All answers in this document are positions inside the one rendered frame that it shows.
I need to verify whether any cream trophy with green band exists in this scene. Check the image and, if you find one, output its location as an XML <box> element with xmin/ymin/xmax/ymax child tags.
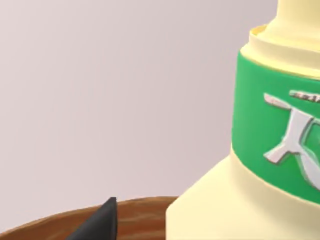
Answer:
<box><xmin>165</xmin><ymin>0</ymin><xmax>320</xmax><ymax>240</ymax></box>

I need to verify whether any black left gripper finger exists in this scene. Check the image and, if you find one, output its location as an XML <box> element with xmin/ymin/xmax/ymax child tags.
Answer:
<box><xmin>68</xmin><ymin>196</ymin><xmax>118</xmax><ymax>240</ymax></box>

